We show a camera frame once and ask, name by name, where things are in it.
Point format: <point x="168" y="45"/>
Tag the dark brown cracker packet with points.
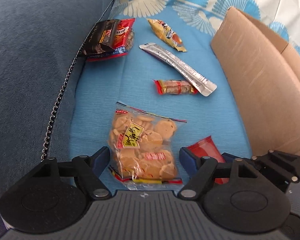
<point x="101" y="40"/>

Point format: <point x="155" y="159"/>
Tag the small red-end cake bar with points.
<point x="174" y="87"/>

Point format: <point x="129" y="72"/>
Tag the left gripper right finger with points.
<point x="200" y="171"/>

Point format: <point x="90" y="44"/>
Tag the clear-wrapped nut brittle block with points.
<point x="130" y="41"/>

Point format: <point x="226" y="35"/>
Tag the clear bag of cookies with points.
<point x="141" y="151"/>

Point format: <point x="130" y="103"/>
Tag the red spicy snack packet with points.
<point x="124" y="28"/>

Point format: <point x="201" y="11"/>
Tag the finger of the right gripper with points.
<point x="230" y="158"/>

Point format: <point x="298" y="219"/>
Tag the yellow snack packet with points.
<point x="164" y="32"/>

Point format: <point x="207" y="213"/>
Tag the silver stick sachet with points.
<point x="199" y="82"/>

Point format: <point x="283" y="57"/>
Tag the open cardboard box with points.
<point x="263" y="71"/>

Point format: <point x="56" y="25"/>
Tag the white nougat bar packet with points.
<point x="204" y="148"/>

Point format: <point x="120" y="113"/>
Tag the blue fan-pattern sofa cover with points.
<point x="130" y="79"/>

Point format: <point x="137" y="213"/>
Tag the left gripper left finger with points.
<point x="87" y="172"/>

